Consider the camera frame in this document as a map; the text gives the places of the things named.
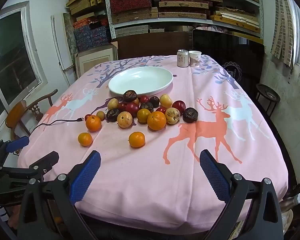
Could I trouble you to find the black glass panel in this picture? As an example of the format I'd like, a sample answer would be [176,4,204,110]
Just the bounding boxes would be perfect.
[192,29,265,100]

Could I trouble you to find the red patterned box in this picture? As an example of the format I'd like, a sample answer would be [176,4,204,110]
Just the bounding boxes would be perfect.
[110,0,153,14]

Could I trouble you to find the white board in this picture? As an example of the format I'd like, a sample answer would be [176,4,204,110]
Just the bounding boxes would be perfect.
[51,14,77,85]

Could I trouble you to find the black cable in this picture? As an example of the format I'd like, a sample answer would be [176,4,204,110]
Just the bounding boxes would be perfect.
[29,117,85,137]

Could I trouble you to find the white metal shelving rack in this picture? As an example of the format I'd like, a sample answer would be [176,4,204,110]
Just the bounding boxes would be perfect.
[103,0,264,46]

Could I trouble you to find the marble pattern slab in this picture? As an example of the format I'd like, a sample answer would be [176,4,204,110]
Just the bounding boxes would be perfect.
[63,12,79,55]

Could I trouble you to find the black round stool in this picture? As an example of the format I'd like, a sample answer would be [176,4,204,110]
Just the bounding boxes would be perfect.
[255,83,281,118]

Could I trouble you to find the blue patterned storage box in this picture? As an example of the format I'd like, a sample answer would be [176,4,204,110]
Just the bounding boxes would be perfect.
[90,26,112,48]
[74,27,92,52]

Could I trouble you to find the red plum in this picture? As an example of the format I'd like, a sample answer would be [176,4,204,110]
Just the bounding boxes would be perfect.
[172,100,186,113]
[125,102,140,117]

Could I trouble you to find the stack of woven flat boxes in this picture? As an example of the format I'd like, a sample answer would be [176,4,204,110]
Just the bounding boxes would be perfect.
[107,0,262,34]

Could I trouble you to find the brown wooden board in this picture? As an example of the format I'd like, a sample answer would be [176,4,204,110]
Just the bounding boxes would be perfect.
[116,31,193,60]

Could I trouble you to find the white oval plate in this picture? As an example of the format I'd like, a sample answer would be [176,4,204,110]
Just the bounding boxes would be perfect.
[108,66,174,97]

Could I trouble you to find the white paper cup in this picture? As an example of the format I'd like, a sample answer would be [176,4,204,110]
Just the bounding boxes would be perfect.
[188,50,202,67]

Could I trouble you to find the pink deer print tablecloth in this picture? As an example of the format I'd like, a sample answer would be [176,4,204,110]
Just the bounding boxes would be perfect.
[16,54,289,229]

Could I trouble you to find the cardboard framed panel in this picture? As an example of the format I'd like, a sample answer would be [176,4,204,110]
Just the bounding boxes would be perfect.
[75,41,118,79]

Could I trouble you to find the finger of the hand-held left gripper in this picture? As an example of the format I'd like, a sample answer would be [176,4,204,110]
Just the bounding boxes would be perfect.
[0,151,60,181]
[0,135,30,161]

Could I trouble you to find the white framed window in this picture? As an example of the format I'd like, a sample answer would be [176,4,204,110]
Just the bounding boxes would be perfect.
[0,1,48,130]

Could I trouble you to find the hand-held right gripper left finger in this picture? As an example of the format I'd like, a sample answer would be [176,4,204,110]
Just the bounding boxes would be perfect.
[17,150,102,240]

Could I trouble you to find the grey metal tube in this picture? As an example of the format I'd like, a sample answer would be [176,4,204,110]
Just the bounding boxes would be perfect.
[280,192,300,209]

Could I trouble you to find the brick pattern sample strips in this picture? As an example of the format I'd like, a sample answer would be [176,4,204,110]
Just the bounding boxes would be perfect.
[270,0,297,68]

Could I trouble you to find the orange patterned box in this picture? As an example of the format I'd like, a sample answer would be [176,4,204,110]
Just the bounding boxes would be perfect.
[72,17,108,29]

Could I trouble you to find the silver drink can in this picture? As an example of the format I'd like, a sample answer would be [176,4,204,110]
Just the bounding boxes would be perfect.
[177,49,189,68]

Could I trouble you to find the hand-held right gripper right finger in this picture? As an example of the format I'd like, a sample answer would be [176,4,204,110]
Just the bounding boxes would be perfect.
[199,149,284,240]

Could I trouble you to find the wooden chair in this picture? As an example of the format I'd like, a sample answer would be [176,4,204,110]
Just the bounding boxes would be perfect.
[5,89,58,140]

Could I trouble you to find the grey flat box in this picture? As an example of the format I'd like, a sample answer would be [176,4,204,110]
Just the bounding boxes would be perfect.
[115,25,149,37]

